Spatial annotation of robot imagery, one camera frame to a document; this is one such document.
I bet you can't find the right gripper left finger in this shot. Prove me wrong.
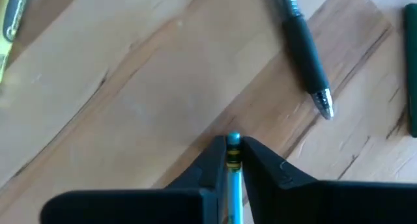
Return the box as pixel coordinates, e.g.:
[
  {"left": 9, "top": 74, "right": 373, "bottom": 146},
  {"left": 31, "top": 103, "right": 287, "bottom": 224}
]
[{"left": 39, "top": 135, "right": 228, "bottom": 224}]

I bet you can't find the silver blue pen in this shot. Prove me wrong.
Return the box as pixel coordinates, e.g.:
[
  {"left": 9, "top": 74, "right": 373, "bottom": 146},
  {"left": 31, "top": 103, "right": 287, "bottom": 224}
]
[{"left": 225, "top": 131, "right": 244, "bottom": 224}]

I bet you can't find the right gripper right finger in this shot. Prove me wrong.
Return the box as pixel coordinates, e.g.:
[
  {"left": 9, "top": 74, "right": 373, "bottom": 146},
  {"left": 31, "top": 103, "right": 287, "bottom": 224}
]
[{"left": 242, "top": 136, "right": 417, "bottom": 224}]

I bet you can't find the black rubber grip pen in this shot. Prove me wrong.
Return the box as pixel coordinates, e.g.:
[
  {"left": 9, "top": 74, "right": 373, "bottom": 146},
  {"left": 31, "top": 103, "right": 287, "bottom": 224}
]
[{"left": 275, "top": 0, "right": 335, "bottom": 121}]

